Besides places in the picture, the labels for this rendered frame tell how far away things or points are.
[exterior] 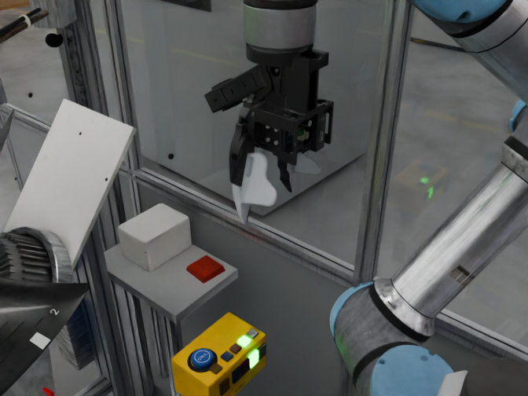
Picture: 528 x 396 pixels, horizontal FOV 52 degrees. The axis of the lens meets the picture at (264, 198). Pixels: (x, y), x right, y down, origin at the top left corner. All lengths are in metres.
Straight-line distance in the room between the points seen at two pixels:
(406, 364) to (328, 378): 0.85
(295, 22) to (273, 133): 0.12
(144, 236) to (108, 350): 0.32
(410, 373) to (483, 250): 0.20
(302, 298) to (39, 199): 0.71
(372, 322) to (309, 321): 0.69
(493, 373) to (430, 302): 0.45
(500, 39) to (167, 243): 1.21
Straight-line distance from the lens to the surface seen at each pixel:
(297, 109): 0.57
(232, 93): 0.63
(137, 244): 1.52
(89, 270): 1.38
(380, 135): 1.10
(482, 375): 0.38
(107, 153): 1.21
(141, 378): 2.26
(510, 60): 0.51
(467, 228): 0.80
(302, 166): 0.68
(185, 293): 1.48
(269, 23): 0.54
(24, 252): 1.20
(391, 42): 1.05
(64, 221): 1.26
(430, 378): 0.78
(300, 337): 1.58
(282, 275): 1.48
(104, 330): 1.51
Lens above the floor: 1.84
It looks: 32 degrees down
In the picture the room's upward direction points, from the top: straight up
